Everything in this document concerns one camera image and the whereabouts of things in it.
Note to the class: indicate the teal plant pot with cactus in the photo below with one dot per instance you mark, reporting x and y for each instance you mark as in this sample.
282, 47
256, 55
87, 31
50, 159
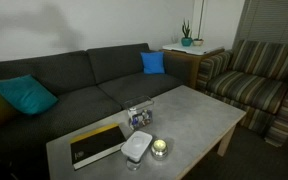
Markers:
186, 39

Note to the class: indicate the striped armchair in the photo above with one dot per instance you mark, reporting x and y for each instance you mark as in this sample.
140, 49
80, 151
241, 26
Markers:
253, 77

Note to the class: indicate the small clear glass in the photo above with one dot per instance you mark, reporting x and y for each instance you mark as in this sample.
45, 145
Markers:
132, 164

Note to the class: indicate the small white plant pot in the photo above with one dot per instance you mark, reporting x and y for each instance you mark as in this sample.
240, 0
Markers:
198, 41

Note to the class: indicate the grey wooden coffee table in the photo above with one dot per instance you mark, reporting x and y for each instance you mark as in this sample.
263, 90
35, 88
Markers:
190, 122

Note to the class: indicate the wooden side cabinet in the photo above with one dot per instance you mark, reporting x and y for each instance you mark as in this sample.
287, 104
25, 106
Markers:
192, 63

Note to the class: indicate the window blinds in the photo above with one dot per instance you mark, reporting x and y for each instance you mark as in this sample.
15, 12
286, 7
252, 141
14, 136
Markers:
263, 20

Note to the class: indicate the white container lid with button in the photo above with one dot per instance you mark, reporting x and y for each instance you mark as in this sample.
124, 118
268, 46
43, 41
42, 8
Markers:
136, 145

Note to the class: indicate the blue throw pillow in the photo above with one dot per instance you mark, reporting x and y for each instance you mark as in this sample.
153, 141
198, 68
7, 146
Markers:
153, 62

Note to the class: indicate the clear plastic container with items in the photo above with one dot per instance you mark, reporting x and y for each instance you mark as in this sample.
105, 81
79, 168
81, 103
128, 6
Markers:
140, 111

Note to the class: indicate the dark grey fabric sofa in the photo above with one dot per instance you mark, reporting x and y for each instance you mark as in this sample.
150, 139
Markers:
89, 85

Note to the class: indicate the teal throw pillow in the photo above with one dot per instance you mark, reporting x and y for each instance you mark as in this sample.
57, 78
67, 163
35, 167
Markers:
27, 95

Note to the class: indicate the black book with yellow edge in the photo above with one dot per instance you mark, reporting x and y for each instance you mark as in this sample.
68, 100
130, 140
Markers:
96, 144

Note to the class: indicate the silver tin candle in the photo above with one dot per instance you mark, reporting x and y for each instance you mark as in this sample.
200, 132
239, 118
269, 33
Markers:
159, 149

